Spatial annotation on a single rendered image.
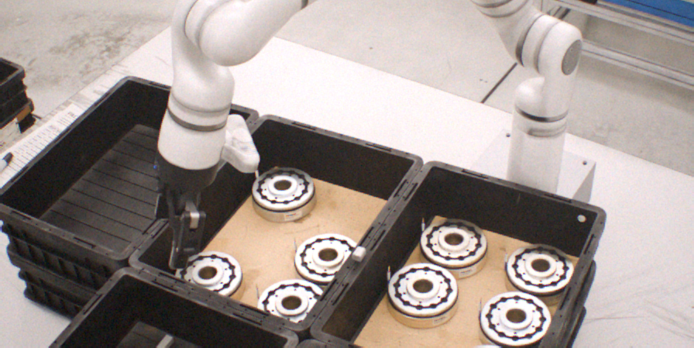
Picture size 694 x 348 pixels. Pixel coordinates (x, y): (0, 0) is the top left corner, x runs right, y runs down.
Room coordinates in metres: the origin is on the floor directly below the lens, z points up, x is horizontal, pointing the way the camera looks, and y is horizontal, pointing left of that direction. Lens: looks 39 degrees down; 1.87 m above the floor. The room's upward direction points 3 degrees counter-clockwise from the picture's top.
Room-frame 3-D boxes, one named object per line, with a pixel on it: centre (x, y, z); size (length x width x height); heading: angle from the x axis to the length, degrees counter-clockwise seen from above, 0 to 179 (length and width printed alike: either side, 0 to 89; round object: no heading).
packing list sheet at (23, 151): (1.49, 0.62, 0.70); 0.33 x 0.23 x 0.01; 145
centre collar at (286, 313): (0.92, 0.09, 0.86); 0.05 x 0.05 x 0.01
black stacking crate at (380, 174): (1.05, 0.10, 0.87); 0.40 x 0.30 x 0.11; 151
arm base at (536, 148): (1.22, -0.32, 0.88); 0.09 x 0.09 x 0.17; 58
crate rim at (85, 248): (1.19, 0.36, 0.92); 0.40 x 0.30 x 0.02; 151
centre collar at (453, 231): (1.03, -0.16, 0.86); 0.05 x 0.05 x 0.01
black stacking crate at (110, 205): (1.19, 0.36, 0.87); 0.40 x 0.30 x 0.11; 151
